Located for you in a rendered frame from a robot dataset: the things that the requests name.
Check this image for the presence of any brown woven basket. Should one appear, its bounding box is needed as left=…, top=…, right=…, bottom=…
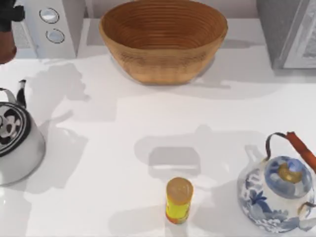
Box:
left=99, top=0, right=229, bottom=86

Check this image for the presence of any grey cabinet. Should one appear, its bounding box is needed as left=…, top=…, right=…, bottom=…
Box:
left=256, top=0, right=316, bottom=71

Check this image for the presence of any black and white kettle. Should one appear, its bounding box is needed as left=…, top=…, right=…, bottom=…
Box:
left=0, top=79, right=47, bottom=186

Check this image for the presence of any yellow can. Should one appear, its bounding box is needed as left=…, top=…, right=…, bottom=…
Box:
left=165, top=177, right=194, bottom=225

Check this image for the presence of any pale microwave oven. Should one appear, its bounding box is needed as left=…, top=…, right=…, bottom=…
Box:
left=11, top=0, right=87, bottom=59

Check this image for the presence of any large microwave knob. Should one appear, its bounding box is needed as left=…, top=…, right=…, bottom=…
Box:
left=39, top=7, right=60, bottom=24

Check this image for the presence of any small microwave knob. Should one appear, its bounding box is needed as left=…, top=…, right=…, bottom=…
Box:
left=45, top=28, right=66, bottom=44

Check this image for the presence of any blue and white teapot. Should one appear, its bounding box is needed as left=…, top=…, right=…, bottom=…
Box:
left=237, top=131, right=316, bottom=234

